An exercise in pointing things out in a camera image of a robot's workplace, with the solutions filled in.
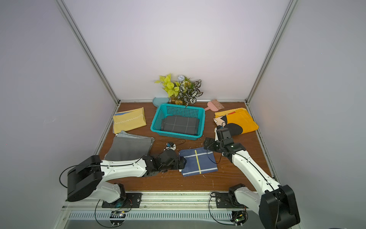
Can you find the dark grey checked pillowcase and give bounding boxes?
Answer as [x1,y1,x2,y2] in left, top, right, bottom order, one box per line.
[161,115,200,135]

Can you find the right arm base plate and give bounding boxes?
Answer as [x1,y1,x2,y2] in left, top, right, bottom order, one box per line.
[211,192,247,209]

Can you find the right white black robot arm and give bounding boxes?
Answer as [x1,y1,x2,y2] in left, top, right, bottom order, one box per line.
[204,128,300,229]

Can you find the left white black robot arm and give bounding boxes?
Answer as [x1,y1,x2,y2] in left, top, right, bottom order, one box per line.
[67,149,187,203]

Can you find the teal dustpan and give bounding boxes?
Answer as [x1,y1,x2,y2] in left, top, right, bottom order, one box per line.
[152,97,170,108]

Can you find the mustard zigzag pillowcase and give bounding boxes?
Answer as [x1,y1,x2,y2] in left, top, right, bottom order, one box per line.
[113,107,146,134]

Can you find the teal plastic basket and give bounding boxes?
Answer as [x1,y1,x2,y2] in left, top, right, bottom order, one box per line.
[151,104,205,140]

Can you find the circuit board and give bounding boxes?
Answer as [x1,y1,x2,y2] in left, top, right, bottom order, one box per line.
[109,211,127,228]
[231,210,248,227]

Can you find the pink hand brush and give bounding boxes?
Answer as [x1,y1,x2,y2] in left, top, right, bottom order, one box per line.
[205,100,224,112]

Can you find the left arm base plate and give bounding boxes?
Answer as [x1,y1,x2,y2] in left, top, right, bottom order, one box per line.
[102,192,142,209]

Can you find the right circuit board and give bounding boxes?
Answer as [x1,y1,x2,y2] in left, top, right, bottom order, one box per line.
[231,210,248,227]

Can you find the left circuit board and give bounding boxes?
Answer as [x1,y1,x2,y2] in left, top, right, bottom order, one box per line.
[109,211,127,228]

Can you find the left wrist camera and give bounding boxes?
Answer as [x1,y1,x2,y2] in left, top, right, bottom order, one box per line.
[164,142,176,151]

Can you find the aluminium front rail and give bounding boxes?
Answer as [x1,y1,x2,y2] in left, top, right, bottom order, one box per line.
[61,191,296,212]

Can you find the plain grey pillowcase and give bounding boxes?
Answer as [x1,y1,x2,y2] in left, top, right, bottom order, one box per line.
[104,131,155,161]

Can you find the yellow black patterned pillowcase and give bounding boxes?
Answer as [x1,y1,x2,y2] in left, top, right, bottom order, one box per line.
[213,108,259,136]

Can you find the artificial green plant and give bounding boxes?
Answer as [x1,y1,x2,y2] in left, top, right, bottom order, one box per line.
[154,74,203,106]

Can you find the navy striped pillowcase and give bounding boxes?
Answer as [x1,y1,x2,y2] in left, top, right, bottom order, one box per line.
[179,148,218,177]

